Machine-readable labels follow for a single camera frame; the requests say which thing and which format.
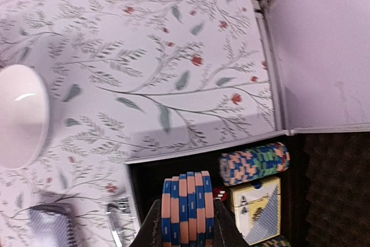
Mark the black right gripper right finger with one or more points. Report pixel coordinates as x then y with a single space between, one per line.
226 233

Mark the aluminium poker chip case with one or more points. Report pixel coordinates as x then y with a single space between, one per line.
324 192

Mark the red dice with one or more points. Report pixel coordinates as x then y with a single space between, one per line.
220 194

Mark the white ceramic bowl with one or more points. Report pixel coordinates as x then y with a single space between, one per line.
25 116

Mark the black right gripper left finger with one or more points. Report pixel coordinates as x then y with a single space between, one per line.
150 233

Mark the floral white table cloth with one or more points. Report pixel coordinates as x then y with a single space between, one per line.
129 80

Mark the blue playing card deck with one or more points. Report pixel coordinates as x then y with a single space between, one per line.
53 224

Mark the blue pink chip stack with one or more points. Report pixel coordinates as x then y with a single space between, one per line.
187 210

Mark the boxed playing card deck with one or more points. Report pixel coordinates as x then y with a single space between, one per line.
257 209

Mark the row of poker chips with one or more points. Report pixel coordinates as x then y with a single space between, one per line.
249 164

